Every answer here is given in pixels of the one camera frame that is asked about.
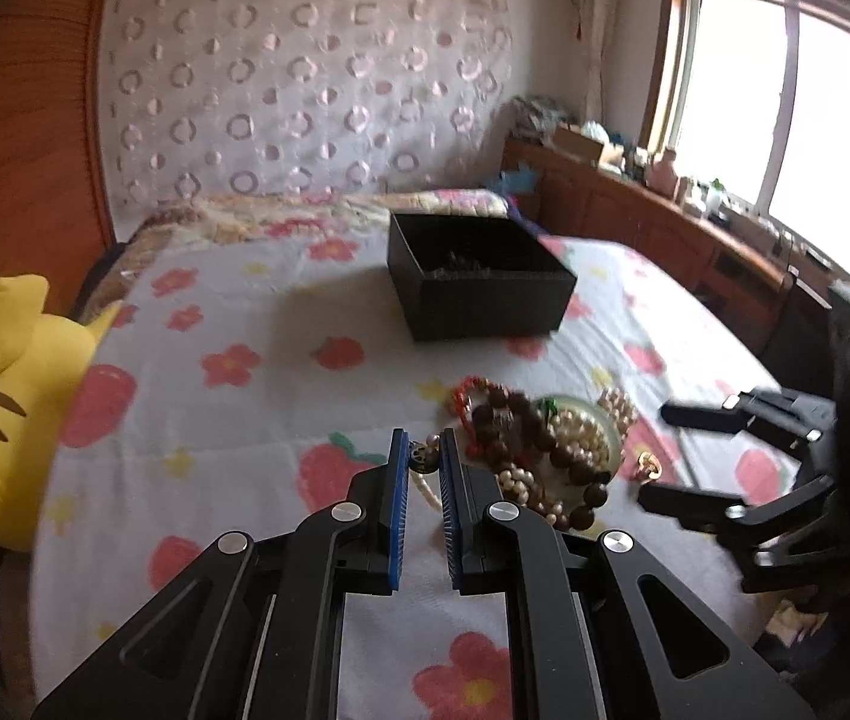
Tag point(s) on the pink bottle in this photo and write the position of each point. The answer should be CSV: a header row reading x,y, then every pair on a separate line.
x,y
666,174

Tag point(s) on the beige curtain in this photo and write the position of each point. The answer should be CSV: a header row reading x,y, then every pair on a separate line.
x,y
612,22

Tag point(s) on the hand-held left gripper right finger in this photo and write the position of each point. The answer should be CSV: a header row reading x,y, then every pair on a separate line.
x,y
449,510

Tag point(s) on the white lace wall cloth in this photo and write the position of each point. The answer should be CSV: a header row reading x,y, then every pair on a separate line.
x,y
297,75

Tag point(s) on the floral bed sheet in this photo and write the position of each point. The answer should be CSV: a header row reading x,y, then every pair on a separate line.
x,y
245,405

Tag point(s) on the cardboard box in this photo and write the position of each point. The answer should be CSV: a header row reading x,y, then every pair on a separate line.
x,y
578,144

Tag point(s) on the black box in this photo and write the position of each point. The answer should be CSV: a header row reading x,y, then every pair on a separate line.
x,y
470,292

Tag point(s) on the wooden cabinet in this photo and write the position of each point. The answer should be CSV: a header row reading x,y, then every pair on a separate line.
x,y
620,217

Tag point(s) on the yellow plush toy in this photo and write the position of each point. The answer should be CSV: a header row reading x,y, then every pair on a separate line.
x,y
16,427

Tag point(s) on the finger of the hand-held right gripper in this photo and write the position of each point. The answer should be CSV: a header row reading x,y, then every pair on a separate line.
x,y
694,504
766,414

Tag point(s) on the wooden headboard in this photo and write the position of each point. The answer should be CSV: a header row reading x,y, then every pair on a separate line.
x,y
20,127

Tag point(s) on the pale green glass dish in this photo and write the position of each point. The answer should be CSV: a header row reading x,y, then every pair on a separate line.
x,y
608,421

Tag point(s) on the white bottle with green cap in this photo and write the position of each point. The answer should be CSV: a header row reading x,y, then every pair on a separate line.
x,y
713,196

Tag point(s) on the window with wooden frame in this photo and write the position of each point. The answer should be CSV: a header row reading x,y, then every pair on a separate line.
x,y
762,105

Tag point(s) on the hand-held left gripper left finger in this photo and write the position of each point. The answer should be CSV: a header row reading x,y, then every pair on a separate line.
x,y
396,510

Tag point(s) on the folded floral quilt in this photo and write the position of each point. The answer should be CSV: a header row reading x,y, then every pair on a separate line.
x,y
297,210

